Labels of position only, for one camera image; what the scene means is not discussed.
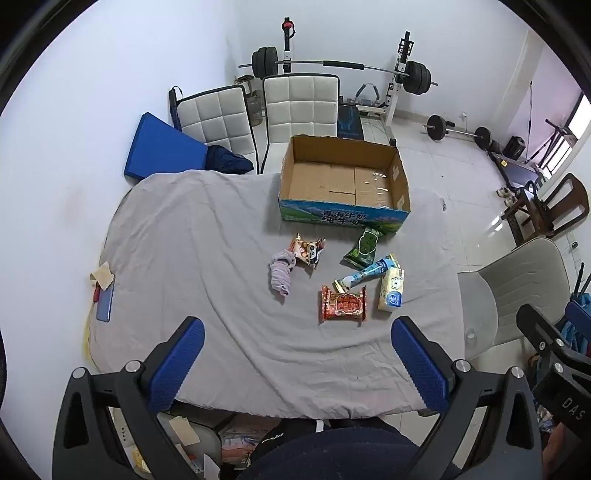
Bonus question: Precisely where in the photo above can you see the grey table cloth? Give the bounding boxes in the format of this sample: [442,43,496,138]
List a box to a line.
[85,169,467,420]

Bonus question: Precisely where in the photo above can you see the person's dark trousers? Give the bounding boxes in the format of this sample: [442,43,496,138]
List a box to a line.
[219,417,419,479]

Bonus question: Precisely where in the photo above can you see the right white padded chair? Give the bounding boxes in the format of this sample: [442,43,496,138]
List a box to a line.
[259,73,339,174]

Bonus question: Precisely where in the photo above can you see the beige paper scrap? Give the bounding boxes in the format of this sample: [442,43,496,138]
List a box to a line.
[90,261,114,290]

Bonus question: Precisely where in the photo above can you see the small barbell on floor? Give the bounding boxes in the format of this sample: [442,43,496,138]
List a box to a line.
[424,115,492,150]

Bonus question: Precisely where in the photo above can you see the blue white tube packet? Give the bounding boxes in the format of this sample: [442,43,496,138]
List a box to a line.
[332,254,400,293]

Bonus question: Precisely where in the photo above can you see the grey plastic chair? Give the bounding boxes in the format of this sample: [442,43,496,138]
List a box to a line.
[458,238,570,360]

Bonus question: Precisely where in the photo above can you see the yellow tissue pack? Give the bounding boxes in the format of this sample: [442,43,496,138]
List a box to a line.
[378,267,405,312]

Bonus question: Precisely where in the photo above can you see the left white padded chair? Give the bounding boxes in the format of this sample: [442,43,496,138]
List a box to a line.
[168,85,259,173]

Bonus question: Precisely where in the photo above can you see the white padded chair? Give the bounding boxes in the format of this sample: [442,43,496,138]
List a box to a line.
[168,85,259,173]
[259,73,339,174]

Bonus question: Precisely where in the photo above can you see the blue foam mat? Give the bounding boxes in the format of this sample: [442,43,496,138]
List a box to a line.
[123,112,207,180]

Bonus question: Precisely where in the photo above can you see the red snack packet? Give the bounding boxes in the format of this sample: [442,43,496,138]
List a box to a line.
[320,286,368,323]

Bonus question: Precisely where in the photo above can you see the purple sock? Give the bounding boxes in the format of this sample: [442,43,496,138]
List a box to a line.
[270,249,297,297]

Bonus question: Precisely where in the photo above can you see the open cardboard box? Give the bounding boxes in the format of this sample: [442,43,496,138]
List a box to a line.
[277,135,412,234]

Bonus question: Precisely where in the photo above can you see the dark blue garment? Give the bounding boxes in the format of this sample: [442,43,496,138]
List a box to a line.
[204,145,253,175]

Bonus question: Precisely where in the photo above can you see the white weight bench rack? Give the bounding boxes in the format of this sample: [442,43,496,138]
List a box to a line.
[280,17,414,127]

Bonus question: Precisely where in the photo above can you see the barbell on rack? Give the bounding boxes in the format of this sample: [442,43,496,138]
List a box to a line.
[238,47,438,95]

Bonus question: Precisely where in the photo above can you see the black treadmill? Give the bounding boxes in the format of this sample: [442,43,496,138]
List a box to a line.
[488,140,539,192]

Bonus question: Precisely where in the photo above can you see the green snack packet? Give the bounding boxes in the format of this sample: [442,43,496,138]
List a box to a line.
[342,227,384,270]

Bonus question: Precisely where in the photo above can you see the dark wooden chair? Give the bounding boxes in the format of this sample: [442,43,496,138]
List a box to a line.
[501,173,590,247]

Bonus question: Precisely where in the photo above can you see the black blue bench pad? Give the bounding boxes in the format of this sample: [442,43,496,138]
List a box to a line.
[338,103,365,140]

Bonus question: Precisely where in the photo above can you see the orange snack packet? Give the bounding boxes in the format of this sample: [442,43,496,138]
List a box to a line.
[288,233,325,269]

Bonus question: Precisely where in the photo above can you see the blue phone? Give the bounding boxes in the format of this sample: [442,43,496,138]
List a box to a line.
[96,283,114,323]

